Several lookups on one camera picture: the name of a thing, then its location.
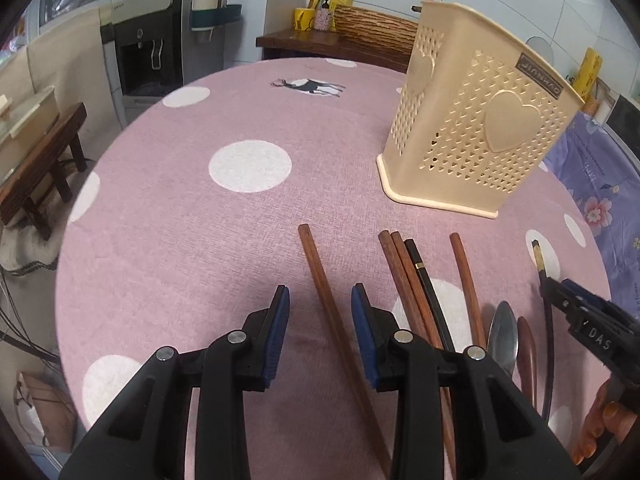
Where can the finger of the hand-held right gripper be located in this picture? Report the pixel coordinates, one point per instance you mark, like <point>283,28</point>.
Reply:
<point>582,296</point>
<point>554,291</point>

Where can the beige perforated utensil holder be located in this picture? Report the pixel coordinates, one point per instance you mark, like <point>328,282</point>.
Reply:
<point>512,120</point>

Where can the metal spoon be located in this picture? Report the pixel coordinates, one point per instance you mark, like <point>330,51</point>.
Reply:
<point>502,335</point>

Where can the woven brown basin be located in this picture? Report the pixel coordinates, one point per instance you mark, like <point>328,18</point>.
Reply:
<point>375,25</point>

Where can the pink polka dot tablecloth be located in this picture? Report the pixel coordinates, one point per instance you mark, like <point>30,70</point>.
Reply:
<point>200,235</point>

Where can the yellow mug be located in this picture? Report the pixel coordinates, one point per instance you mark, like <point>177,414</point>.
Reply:
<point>303,20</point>

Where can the water dispenser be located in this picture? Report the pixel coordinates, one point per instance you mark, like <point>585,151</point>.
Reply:
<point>160,25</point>

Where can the person's right hand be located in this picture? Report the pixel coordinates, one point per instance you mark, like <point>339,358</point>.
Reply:
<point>607,420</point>

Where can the black chopstick gold band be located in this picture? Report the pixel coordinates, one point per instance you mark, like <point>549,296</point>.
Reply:
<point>432,300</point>
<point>551,350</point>

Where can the round brown wooden chopstick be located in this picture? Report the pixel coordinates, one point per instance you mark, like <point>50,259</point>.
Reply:
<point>468,285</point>

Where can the purple floral cloth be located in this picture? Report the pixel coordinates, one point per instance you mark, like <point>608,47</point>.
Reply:
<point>600,200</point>

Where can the dark wooden stool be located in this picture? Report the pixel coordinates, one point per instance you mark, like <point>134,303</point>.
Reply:
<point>45,150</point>

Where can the dark wooden cabinet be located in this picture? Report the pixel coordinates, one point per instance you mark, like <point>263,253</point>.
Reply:
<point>310,45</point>

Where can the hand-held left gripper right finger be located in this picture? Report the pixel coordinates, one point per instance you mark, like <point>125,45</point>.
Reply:
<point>362,340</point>

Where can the patterned cup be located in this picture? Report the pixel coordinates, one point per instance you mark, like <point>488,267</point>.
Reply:
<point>324,21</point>

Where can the beige storage box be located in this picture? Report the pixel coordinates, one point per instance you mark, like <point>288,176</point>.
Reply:
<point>25,125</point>

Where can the yellow package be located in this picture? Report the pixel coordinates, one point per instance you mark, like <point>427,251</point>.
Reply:
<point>585,75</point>

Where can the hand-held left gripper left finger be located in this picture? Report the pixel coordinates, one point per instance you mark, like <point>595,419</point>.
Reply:
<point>280,330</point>

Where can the teal wall rack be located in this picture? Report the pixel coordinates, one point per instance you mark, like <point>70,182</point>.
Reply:
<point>220,16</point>

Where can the brown wooden spoon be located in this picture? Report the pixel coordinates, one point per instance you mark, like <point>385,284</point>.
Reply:
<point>526,350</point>

